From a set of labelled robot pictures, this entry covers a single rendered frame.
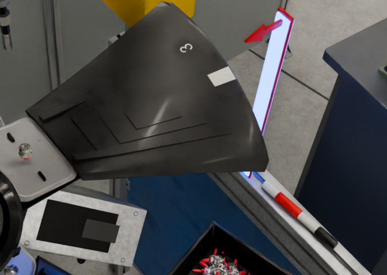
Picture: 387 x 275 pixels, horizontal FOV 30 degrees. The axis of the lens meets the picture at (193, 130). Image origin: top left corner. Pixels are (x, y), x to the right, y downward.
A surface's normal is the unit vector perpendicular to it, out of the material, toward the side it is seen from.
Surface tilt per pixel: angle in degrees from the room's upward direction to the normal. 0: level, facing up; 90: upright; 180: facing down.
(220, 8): 90
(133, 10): 90
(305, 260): 90
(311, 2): 0
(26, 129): 6
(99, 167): 13
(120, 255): 50
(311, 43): 0
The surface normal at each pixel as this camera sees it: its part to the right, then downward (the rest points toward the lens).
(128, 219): 0.54, 0.11
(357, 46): 0.09, -0.61
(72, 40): 0.63, 0.65
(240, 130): 0.48, -0.39
